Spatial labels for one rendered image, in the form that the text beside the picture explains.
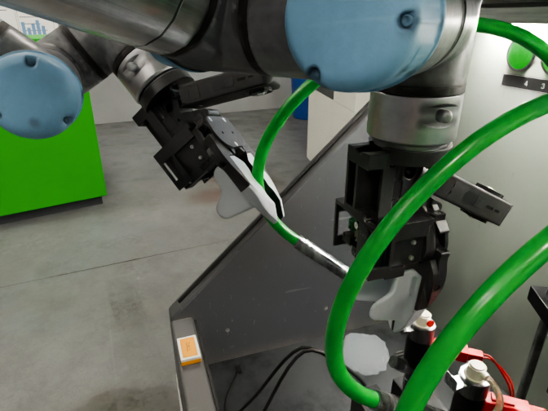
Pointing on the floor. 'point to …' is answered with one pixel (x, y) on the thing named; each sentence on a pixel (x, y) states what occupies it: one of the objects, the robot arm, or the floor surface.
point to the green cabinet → (50, 170)
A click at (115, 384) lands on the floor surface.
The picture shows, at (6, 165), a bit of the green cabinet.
